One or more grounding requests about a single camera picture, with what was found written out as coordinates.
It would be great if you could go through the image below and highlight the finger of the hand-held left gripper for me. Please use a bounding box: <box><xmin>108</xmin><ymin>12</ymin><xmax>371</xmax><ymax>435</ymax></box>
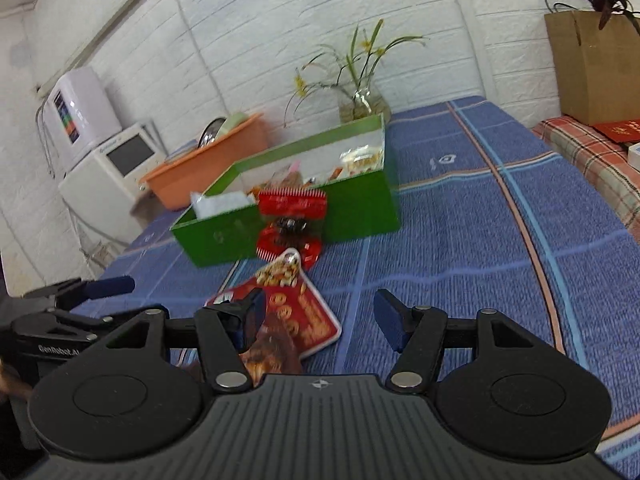
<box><xmin>47</xmin><ymin>307</ymin><xmax>121</xmax><ymax>343</ymax></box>
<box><xmin>22</xmin><ymin>275</ymin><xmax>136</xmax><ymax>312</ymax></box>

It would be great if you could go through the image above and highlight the blue checked tablecloth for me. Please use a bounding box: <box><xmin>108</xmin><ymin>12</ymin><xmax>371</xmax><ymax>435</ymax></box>
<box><xmin>70</xmin><ymin>95</ymin><xmax>640</xmax><ymax>480</ymax></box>

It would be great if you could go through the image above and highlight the glass vase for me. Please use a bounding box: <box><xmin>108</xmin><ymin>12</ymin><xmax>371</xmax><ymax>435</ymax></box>
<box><xmin>338</xmin><ymin>85</ymin><xmax>391</xmax><ymax>123</ymax></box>

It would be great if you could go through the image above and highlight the orange plastic basin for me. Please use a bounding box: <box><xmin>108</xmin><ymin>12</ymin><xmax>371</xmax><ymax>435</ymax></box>
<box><xmin>140</xmin><ymin>112</ymin><xmax>273</xmax><ymax>211</ymax></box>

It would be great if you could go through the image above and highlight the red serrated plum packet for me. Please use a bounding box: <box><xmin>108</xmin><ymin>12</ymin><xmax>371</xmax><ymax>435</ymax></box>
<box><xmin>256</xmin><ymin>187</ymin><xmax>329</xmax><ymax>266</ymax></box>

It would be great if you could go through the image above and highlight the pale green dish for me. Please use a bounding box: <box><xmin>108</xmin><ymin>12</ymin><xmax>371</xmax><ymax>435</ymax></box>
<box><xmin>215</xmin><ymin>112</ymin><xmax>249</xmax><ymax>139</ymax></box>

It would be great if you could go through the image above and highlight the clear pink-edged noodle snack packet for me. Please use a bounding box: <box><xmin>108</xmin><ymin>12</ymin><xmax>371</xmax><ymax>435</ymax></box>
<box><xmin>270</xmin><ymin>160</ymin><xmax>307</xmax><ymax>192</ymax></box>

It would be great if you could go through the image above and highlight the plaid blanket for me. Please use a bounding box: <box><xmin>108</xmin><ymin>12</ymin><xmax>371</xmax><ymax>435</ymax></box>
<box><xmin>531</xmin><ymin>115</ymin><xmax>640</xmax><ymax>247</ymax></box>

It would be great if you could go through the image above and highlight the person's left hand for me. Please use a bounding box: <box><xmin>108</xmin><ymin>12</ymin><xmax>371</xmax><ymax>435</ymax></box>
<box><xmin>0</xmin><ymin>360</ymin><xmax>33</xmax><ymax>402</ymax></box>

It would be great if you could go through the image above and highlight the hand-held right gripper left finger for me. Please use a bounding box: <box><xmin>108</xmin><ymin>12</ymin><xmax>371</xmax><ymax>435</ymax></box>
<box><xmin>102</xmin><ymin>287</ymin><xmax>268</xmax><ymax>393</ymax></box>

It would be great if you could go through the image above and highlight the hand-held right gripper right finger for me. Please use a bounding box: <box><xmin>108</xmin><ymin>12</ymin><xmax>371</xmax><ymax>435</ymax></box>
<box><xmin>373</xmin><ymin>288</ymin><xmax>538</xmax><ymax>393</ymax></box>

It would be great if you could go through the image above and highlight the blue notebook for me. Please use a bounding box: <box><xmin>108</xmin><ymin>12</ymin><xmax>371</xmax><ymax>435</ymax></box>
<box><xmin>167</xmin><ymin>140</ymin><xmax>199</xmax><ymax>162</ymax></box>

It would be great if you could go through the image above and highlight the brown meat snack packet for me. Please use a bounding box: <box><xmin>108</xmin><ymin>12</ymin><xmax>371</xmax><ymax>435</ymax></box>
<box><xmin>239</xmin><ymin>330</ymin><xmax>306</xmax><ymax>387</ymax></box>

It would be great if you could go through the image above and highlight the yellow flowering plant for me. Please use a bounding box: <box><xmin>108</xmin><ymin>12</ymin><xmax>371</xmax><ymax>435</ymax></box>
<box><xmin>282</xmin><ymin>19</ymin><xmax>426</xmax><ymax>128</ymax></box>

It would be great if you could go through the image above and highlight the red peanut snack packet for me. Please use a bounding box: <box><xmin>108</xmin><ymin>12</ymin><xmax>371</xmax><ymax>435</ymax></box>
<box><xmin>205</xmin><ymin>247</ymin><xmax>343</xmax><ymax>361</ymax></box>

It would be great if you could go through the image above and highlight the white water purifier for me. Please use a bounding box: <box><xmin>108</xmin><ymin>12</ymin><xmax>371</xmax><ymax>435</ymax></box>
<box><xmin>42</xmin><ymin>66</ymin><xmax>123</xmax><ymax>173</ymax></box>

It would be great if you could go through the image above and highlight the white appliance with screen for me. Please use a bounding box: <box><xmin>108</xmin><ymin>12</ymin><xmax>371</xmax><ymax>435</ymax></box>
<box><xmin>57</xmin><ymin>122</ymin><xmax>168</xmax><ymax>247</ymax></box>

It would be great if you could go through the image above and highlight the red booklet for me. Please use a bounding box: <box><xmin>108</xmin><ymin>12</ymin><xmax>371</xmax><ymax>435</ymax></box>
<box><xmin>595</xmin><ymin>119</ymin><xmax>640</xmax><ymax>144</ymax></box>

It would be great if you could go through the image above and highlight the tall brown cardboard box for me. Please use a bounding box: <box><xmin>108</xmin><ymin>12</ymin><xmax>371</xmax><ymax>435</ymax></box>
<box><xmin>544</xmin><ymin>7</ymin><xmax>640</xmax><ymax>127</ymax></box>

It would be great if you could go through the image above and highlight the metal pot lid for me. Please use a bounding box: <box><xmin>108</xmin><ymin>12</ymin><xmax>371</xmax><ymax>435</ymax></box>
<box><xmin>197</xmin><ymin>116</ymin><xmax>228</xmax><ymax>149</ymax></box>

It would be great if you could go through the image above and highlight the green cardboard box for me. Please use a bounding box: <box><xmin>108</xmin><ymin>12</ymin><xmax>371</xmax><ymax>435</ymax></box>
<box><xmin>170</xmin><ymin>112</ymin><xmax>402</xmax><ymax>268</ymax></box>

